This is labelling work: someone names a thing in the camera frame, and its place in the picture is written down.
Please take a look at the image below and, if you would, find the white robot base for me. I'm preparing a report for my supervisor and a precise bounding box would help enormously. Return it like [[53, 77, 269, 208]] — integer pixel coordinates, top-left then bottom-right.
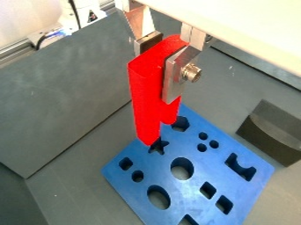
[[28, 0, 106, 50]]

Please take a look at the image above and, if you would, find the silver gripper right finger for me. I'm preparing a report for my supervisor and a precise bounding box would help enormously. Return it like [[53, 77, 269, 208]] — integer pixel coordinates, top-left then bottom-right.
[[160, 24, 211, 104]]

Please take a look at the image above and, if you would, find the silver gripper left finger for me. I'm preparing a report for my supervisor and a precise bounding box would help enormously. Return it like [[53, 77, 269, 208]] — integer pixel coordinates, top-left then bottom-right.
[[124, 5, 163, 55]]

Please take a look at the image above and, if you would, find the red square-circle peg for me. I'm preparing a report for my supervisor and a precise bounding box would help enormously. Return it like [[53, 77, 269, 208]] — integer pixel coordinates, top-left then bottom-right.
[[127, 34, 187, 145]]

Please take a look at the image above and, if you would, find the black cable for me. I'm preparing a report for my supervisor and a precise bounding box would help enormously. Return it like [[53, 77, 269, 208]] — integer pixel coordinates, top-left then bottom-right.
[[35, 0, 83, 51]]

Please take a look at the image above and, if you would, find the blue shape-sorting block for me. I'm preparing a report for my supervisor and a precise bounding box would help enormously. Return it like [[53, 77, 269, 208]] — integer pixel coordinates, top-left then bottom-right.
[[102, 105, 274, 225]]

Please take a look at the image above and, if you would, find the black curved holder stand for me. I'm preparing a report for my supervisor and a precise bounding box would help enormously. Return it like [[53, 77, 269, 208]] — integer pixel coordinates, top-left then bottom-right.
[[237, 99, 301, 167]]

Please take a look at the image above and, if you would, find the aluminium frame rail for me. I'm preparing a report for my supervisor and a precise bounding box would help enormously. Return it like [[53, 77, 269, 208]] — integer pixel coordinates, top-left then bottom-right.
[[0, 38, 35, 68]]

